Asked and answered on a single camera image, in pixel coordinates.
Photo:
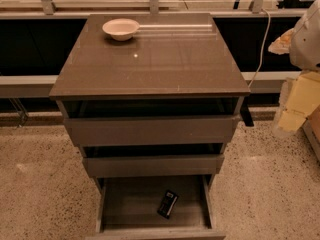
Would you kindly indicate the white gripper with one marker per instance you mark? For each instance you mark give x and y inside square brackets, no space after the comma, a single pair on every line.
[307,43]

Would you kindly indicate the top grey drawer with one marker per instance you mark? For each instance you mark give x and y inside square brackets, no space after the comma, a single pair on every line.
[151,131]

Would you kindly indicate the grey drawer cabinet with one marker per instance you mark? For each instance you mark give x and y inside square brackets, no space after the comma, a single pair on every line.
[175,66]

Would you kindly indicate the middle grey drawer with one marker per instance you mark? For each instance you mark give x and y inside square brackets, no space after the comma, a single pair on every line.
[153,166]

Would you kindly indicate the bottom grey open drawer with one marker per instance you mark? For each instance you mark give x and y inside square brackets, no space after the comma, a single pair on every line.
[128,210]

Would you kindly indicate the cardboard box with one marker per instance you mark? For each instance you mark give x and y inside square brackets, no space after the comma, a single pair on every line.
[312,130]

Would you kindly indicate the white paper bowl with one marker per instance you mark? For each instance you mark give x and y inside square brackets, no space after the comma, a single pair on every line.
[121,29]

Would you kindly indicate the metal window railing frame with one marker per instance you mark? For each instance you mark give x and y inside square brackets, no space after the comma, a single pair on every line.
[153,4]

